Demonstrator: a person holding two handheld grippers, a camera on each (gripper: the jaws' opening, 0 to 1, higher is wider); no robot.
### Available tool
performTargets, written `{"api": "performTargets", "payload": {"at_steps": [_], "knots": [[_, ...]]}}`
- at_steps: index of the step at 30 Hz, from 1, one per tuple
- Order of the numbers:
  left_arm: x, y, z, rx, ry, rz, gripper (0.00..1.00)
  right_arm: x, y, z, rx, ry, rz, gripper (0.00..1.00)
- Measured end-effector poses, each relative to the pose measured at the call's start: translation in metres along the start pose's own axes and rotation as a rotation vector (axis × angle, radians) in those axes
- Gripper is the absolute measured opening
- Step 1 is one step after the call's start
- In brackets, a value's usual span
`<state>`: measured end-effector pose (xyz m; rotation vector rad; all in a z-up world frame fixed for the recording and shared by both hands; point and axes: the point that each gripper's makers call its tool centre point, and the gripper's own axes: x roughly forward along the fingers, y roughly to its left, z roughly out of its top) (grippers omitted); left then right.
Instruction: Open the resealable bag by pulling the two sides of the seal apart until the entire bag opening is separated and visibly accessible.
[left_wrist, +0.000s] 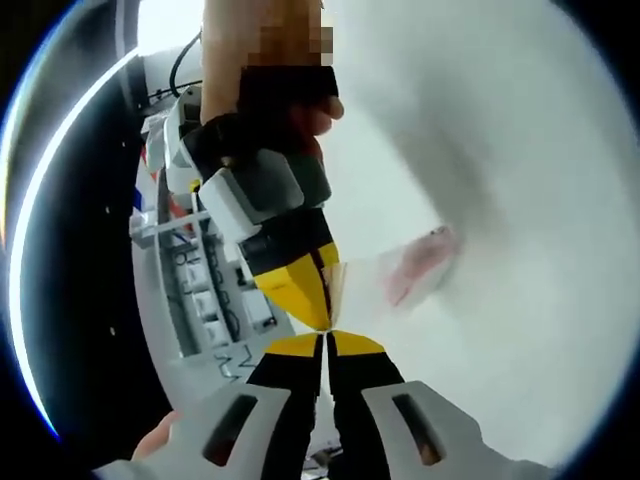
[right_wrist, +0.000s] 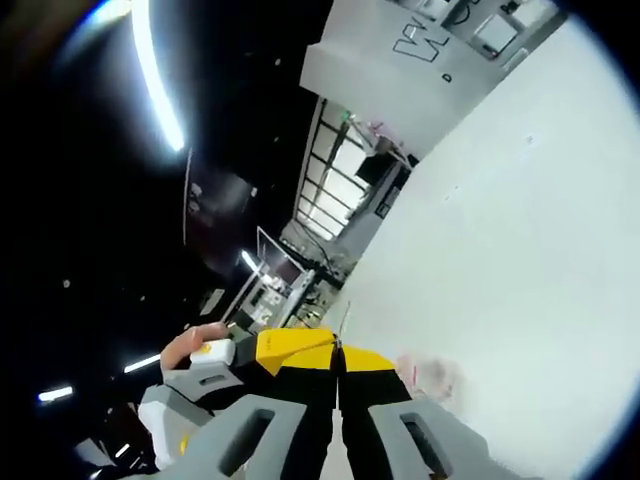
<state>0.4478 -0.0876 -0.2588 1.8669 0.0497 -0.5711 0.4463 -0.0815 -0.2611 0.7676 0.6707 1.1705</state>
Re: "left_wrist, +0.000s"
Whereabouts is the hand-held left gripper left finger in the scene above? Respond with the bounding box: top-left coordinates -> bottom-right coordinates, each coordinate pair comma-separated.
164,333 -> 327,480

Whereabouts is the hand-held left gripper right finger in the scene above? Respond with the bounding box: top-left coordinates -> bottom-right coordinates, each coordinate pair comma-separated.
326,332 -> 502,480

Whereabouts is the clear resealable bag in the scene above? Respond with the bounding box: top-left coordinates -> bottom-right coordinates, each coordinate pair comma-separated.
319,223 -> 460,337

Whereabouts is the person's right hand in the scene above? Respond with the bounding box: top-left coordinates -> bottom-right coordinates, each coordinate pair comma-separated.
184,66 -> 347,177

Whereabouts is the person's left hand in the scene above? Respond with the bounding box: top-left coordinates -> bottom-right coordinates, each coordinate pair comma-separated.
131,411 -> 185,461

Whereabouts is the red blue striped strip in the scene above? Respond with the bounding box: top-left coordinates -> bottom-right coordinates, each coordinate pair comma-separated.
131,143 -> 169,224

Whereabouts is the row of white storage bins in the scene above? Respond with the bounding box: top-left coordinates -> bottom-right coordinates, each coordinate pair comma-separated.
177,249 -> 279,349

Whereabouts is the grey lettered partition panel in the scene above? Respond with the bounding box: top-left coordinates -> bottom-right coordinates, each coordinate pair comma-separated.
164,327 -> 301,402

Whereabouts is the grey shelving unit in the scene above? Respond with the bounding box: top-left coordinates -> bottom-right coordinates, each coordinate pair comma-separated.
128,114 -> 296,359

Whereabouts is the black cable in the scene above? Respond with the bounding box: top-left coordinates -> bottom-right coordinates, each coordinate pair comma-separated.
168,32 -> 204,102

